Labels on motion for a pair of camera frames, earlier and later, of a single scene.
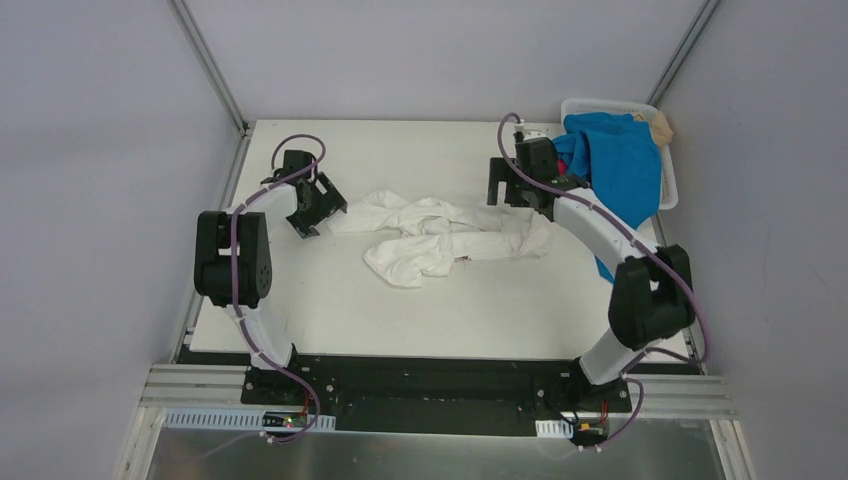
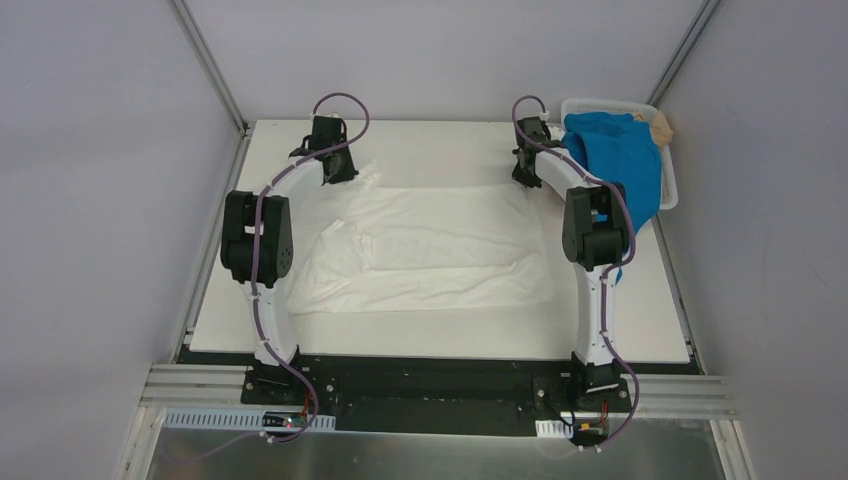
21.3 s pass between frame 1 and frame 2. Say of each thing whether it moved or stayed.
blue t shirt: stayed
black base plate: stayed
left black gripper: moved
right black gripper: moved
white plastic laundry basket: stayed
